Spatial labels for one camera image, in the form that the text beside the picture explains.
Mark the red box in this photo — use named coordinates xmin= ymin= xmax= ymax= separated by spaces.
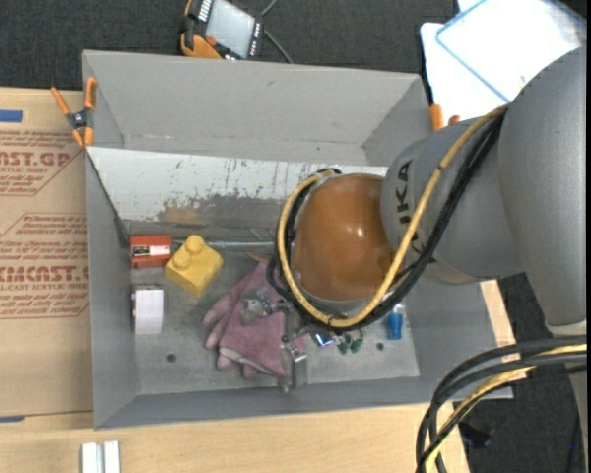
xmin=129 ymin=235 xmax=173 ymax=269

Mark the grey metal bin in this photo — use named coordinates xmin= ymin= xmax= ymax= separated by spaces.
xmin=81 ymin=49 xmax=516 ymax=431

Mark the small blue and white cylinder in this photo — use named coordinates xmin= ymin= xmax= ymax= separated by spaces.
xmin=386 ymin=304 xmax=407 ymax=341

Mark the pink glove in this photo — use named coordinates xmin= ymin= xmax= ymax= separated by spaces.
xmin=201 ymin=262 xmax=307 ymax=380

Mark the brown cardboard board, red print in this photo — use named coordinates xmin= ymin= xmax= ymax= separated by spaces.
xmin=0 ymin=85 xmax=95 ymax=424

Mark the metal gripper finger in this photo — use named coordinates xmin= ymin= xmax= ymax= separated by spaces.
xmin=278 ymin=340 xmax=309 ymax=394
xmin=240 ymin=287 xmax=282 ymax=325

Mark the yellow toy building block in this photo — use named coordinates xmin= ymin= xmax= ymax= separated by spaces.
xmin=164 ymin=234 xmax=225 ymax=299

